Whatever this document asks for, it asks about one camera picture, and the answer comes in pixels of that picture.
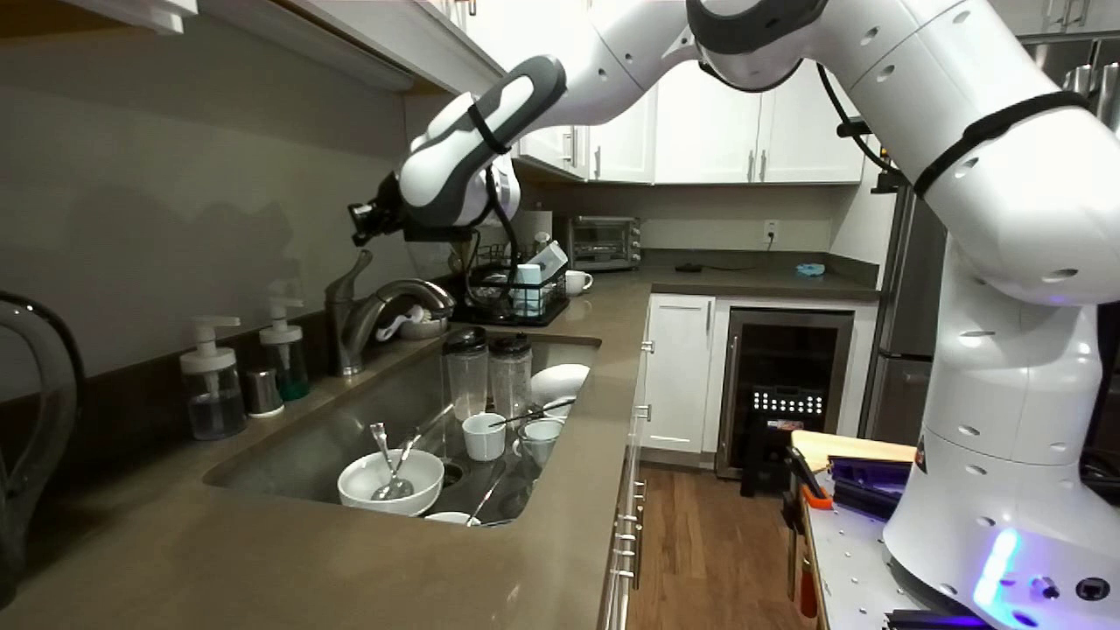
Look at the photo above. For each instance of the stainless refrigerator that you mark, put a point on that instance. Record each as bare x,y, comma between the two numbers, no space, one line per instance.
896,351

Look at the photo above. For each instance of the stainless steel sink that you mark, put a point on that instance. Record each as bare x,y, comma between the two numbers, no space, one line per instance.
350,403

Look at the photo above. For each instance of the robot mounting table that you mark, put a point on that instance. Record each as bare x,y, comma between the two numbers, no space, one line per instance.
850,571

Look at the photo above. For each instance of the silver toaster oven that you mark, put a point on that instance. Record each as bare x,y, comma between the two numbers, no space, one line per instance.
607,242

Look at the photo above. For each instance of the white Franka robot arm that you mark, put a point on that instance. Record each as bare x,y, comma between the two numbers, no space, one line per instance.
1017,385

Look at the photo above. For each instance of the large white bowl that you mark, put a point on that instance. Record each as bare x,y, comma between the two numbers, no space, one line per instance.
355,483

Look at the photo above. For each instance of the chrome kitchen faucet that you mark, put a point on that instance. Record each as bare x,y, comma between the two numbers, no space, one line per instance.
385,310

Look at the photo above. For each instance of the wooden board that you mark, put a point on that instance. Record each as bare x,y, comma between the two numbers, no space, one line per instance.
850,447

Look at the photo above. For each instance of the glass jar black lid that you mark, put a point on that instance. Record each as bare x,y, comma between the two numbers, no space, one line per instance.
470,372
508,372

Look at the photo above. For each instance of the small blue bowl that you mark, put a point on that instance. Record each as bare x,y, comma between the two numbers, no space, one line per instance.
808,271

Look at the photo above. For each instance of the metal utensil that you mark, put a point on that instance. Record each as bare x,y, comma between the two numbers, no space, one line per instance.
379,441

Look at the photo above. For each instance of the dark translucent jug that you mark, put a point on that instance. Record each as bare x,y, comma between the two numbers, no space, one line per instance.
58,385

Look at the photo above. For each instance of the dark purple box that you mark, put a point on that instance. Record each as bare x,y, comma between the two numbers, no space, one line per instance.
876,483

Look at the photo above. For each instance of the lower cabinets under sink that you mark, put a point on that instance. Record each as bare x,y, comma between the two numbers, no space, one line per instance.
624,546

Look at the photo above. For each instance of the white mug on counter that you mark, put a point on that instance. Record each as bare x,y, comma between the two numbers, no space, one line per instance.
577,282

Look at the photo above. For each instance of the tilted white bowl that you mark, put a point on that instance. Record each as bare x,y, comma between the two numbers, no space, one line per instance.
560,384

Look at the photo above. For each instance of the small metal cup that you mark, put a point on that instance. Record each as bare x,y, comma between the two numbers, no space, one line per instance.
264,392

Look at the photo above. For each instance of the black wine cooler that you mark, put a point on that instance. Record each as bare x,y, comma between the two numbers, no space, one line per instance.
786,385

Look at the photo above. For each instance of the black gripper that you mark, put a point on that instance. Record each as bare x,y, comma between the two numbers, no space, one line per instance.
393,209

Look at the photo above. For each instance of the white upper cabinets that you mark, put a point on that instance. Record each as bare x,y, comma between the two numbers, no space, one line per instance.
721,140

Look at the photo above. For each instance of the soap dispenser green liquid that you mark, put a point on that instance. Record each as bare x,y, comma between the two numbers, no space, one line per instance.
285,361

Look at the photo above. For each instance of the flat black object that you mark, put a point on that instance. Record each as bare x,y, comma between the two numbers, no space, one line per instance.
688,268

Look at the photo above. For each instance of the small white cup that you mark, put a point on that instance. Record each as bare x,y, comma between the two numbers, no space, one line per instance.
542,441

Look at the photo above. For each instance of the black countertop rack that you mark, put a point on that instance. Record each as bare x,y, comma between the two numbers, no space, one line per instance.
495,306

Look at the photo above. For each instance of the blue white container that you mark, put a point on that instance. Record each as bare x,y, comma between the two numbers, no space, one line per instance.
540,274

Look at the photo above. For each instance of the metal knife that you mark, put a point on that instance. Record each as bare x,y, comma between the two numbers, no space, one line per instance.
542,406

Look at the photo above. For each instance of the white cabinet over sink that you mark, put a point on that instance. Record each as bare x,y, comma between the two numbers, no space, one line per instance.
350,48

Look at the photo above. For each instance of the clear soap dispenser dark liquid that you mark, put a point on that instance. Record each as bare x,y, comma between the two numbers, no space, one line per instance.
214,398

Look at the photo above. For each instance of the metal spoon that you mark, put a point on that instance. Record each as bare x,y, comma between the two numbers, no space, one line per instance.
396,482

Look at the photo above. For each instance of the white lower cabinet door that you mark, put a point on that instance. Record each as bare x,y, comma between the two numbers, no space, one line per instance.
679,372

